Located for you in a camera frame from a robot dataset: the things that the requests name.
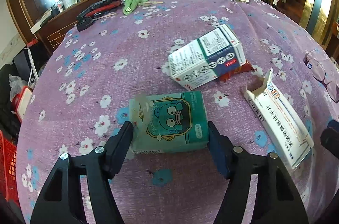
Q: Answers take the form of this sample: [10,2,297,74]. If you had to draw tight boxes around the blue white medicine box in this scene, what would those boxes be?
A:
[168,24,246,91]

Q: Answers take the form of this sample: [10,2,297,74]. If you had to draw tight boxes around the red plastic mesh basket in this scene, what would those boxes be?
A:
[0,132,20,207]

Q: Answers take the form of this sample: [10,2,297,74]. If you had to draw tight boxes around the red snack packet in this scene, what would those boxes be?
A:
[219,61,254,82]

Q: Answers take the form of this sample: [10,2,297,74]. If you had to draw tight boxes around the wooden brick-pattern counter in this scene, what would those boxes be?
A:
[6,0,100,55]

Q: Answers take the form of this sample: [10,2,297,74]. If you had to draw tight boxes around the clear plastic bag on sofa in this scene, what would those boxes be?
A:
[9,74,28,102]

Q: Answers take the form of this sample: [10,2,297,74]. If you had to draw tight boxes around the white red-framed board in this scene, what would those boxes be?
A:
[12,86,32,123]

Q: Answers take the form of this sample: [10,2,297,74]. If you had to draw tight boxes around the purple floral tablecloth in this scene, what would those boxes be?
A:
[15,0,339,224]

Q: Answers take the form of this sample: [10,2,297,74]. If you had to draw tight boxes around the green crumpled cloth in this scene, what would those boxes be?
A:
[123,0,149,15]

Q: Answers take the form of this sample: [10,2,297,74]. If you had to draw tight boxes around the black red tool on table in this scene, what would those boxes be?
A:
[76,0,121,32]

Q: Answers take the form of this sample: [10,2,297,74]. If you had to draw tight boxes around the purple eyeglasses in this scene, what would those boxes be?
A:
[304,50,338,104]

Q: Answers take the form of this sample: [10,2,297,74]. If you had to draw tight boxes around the white barcode medicine box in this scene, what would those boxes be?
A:
[244,69,314,170]

